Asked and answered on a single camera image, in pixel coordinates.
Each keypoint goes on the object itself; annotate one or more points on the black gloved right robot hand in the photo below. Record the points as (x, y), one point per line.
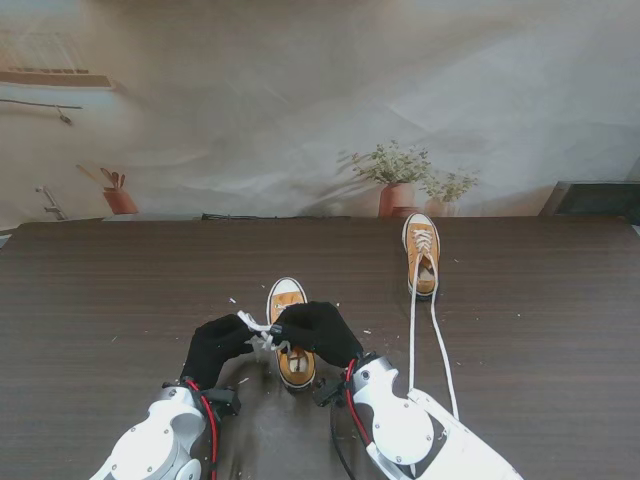
(320, 330)

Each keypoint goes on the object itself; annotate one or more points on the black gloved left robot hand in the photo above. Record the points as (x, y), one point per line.
(215, 345)

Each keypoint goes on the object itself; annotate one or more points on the yellow canvas sneaker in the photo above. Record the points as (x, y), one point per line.
(425, 285)
(297, 370)

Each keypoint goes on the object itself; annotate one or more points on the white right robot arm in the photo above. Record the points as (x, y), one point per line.
(415, 430)

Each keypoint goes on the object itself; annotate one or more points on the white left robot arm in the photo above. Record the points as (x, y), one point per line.
(160, 435)

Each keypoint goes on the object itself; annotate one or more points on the black left wrist box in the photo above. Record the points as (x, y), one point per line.
(222, 400)

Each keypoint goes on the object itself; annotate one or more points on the black wrist box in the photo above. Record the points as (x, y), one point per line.
(222, 400)
(327, 392)

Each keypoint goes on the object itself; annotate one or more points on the black right wrist box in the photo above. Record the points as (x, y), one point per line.
(327, 392)

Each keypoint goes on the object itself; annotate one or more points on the printed kitchen backdrop cloth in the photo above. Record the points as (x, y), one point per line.
(300, 100)

